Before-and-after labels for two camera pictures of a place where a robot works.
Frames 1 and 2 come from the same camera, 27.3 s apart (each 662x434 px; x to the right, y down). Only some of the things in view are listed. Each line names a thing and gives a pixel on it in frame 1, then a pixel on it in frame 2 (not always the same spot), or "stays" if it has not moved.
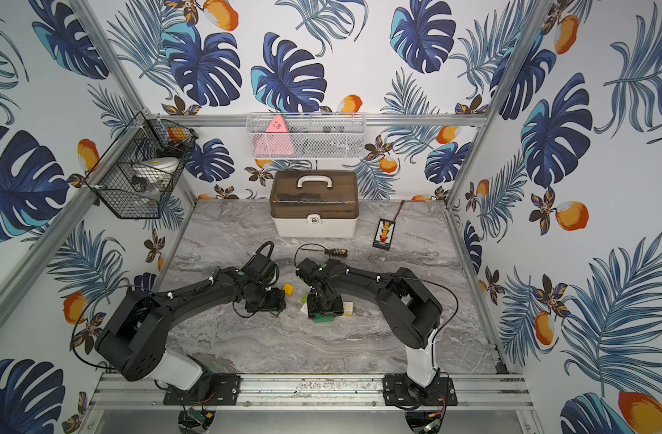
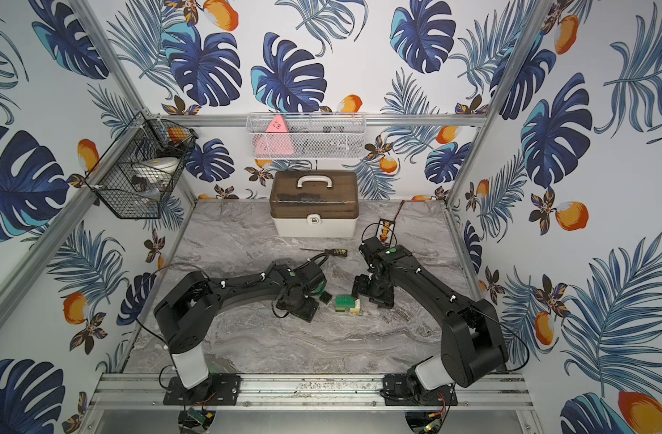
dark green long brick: [321, 318] → [344, 302]
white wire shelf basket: [307, 136] stays
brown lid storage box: [314, 203] stays
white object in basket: [156, 169] stays
